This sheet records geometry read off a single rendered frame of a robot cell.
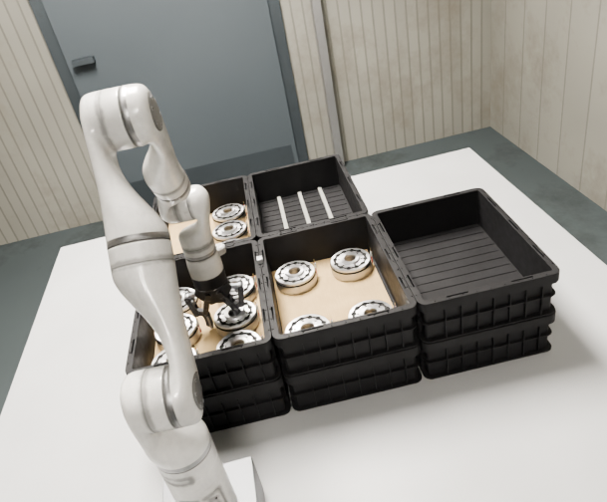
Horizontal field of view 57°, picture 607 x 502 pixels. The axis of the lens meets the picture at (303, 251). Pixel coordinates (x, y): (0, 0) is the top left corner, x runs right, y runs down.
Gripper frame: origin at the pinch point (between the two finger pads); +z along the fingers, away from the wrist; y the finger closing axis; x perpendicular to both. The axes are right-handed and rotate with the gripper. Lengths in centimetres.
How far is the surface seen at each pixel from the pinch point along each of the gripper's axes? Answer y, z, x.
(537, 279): 66, -7, -19
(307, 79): 52, 24, 249
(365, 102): 87, 48, 251
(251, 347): 7.4, -7.4, -20.1
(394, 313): 36.5, -7.3, -19.7
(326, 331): 22.5, -6.9, -19.9
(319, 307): 22.7, 2.5, -0.8
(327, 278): 26.4, 2.5, 9.7
